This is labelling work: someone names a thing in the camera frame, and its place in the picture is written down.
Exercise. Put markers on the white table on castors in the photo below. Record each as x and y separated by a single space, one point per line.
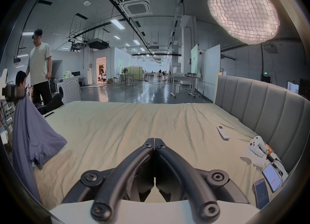
186 83

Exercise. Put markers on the white paper pendant lamp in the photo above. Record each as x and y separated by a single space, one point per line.
243 7

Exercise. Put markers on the bed with beige sheet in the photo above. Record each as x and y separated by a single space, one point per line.
121 126

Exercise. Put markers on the phone with white screen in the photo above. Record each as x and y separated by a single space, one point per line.
272 177

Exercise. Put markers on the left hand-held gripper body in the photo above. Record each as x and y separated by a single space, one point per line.
3 81

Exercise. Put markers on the black phone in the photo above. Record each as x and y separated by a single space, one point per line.
49 114

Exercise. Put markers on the white washing machine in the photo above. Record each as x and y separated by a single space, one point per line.
69 89

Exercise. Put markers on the white remote control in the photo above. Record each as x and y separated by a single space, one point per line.
223 132

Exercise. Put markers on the white cloth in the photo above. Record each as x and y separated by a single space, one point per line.
251 158

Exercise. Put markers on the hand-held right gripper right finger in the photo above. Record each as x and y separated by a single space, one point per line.
184 172

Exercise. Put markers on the blue-grey garment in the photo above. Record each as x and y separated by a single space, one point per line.
26 126

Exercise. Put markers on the grey padded headboard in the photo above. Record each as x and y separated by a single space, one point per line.
266 106

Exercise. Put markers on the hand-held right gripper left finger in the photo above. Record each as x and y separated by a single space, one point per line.
126 169

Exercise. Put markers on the white hand controller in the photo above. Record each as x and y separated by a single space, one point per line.
257 145

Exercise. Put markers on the phone with dark screen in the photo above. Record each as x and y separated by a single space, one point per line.
262 193

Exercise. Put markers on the standing fan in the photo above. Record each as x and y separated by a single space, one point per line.
125 72

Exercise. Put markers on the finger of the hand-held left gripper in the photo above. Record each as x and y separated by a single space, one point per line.
14 92

